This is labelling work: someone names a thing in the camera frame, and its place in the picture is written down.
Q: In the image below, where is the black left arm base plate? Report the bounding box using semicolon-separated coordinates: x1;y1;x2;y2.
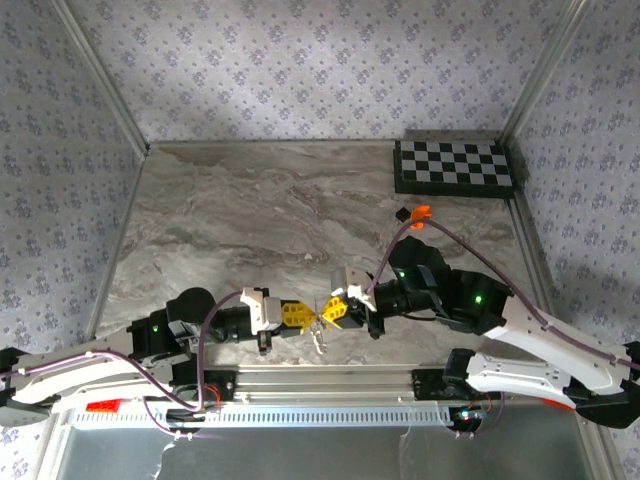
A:
169;372;236;406

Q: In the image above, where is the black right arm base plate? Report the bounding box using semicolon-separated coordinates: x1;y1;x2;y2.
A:
412;368;501;401

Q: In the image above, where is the aluminium frame post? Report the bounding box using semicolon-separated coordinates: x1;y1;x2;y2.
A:
499;0;597;146
49;0;152;154

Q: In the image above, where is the aluminium mounting rail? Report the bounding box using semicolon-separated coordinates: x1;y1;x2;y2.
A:
197;363;471;404

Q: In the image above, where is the white slotted cable duct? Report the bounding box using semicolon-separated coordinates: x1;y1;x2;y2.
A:
72;405;454;430

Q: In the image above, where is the grey metal panel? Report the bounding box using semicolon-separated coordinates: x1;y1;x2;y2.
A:
47;424;609;480

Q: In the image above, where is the black and white checkerboard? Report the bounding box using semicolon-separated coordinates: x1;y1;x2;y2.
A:
393;139;516;199

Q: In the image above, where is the orange curved plastic piece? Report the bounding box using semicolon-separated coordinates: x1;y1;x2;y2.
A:
409;203;434;230

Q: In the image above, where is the small circuit board with LEDs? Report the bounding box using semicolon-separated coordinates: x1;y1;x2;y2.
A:
452;407;489;426

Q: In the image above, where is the aluminium table edge rail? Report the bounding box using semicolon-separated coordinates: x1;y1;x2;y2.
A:
507;192;556;321
79;144;151;351

